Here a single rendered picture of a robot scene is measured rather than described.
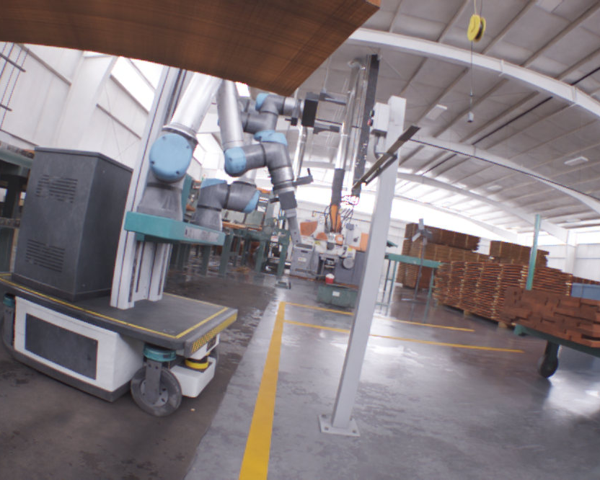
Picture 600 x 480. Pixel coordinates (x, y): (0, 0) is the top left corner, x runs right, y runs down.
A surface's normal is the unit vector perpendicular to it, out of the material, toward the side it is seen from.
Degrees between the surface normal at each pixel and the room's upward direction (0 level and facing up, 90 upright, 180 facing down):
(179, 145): 97
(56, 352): 90
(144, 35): 180
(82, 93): 90
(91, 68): 90
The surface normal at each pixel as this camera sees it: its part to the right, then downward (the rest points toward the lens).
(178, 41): -0.18, 0.98
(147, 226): -0.04, -0.04
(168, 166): 0.32, 0.15
